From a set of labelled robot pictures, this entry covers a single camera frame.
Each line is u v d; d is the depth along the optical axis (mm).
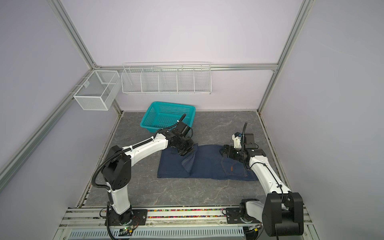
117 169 480
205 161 913
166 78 997
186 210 771
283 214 403
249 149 609
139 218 736
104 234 706
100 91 990
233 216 740
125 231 723
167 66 906
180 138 737
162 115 1179
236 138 789
